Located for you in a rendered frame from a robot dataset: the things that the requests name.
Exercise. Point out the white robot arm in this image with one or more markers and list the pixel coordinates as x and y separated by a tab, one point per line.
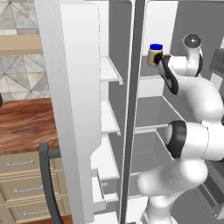
201	140

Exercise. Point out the white freezer shelf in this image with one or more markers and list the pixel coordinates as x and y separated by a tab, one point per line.
109	70
105	163
109	119

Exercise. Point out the white fridge freezer cabinet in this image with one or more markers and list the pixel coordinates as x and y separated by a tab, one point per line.
132	87

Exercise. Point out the grey fridge shelf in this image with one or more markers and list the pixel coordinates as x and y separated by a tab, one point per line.
148	71
148	128

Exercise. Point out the white freezer door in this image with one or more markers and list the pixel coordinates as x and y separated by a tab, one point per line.
75	87

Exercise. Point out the white freezer drawer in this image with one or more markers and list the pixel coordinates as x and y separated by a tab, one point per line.
99	192

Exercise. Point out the jar with blue lid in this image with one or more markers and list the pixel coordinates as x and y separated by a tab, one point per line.
153	57

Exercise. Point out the beige drawer front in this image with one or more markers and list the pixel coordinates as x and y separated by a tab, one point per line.
35	207
32	182
20	172

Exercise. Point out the dark round object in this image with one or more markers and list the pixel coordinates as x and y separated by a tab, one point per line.
1	100

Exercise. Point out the beige wall shelf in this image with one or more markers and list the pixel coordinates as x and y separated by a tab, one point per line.
19	44

